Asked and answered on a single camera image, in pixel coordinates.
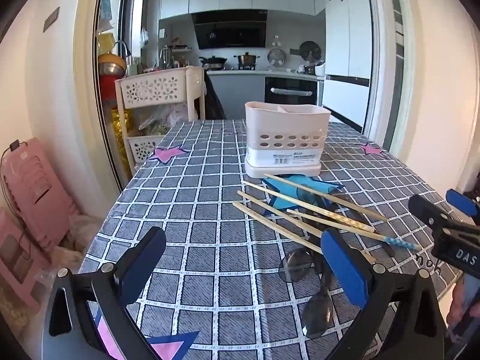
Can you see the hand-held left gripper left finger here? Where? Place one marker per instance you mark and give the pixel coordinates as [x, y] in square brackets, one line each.
[138, 272]

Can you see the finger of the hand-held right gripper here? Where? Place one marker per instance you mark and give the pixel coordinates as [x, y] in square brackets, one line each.
[427, 210]
[463, 204]

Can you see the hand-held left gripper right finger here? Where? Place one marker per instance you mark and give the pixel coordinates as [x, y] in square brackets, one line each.
[343, 266]

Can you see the blue patterned end chopstick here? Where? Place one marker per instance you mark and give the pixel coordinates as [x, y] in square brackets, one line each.
[405, 244]

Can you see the plain bamboo chopstick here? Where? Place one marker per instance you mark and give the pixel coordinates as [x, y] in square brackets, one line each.
[249, 211]
[326, 197]
[262, 204]

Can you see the dotted end bamboo chopstick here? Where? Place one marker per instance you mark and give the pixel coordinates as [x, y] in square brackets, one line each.
[285, 197]

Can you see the pale pink utensil holder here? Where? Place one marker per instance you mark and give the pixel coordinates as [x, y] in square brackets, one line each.
[287, 138]

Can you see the person's right hand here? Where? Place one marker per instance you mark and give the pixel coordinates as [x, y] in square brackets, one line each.
[455, 296]

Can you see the clear plastic bag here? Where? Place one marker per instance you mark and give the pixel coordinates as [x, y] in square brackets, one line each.
[77, 236]

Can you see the grey checked star tablecloth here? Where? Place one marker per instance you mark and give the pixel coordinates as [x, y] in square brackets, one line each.
[210, 210]

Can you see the pink folding stool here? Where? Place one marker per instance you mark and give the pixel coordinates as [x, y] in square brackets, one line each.
[15, 255]
[35, 191]

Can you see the gold foil bag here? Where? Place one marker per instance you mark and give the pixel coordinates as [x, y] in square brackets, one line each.
[122, 131]

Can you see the black built-in oven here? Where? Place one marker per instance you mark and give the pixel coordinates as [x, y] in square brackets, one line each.
[290, 92]

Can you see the cream perforated storage cart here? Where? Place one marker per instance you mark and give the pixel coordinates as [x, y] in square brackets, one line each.
[157, 90]

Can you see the black garbage bag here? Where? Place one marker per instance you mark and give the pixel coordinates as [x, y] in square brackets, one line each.
[214, 97]

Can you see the round dark strainer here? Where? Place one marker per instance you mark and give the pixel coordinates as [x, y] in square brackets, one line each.
[310, 50]

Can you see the steel basin with yellow rim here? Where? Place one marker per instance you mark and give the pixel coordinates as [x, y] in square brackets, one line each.
[110, 63]

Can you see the round steel strainer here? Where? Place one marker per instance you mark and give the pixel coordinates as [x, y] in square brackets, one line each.
[276, 56]

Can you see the black wok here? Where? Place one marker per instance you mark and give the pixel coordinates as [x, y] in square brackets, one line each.
[213, 61]

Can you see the chrome kitchen faucet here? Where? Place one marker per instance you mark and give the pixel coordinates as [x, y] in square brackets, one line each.
[123, 47]

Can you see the steel cooking pot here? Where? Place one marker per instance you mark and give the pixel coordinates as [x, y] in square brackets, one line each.
[246, 60]

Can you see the black range hood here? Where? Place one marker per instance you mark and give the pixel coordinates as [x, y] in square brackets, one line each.
[230, 30]

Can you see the grey wall switch panel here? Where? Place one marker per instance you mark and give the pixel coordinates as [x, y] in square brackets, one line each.
[51, 19]

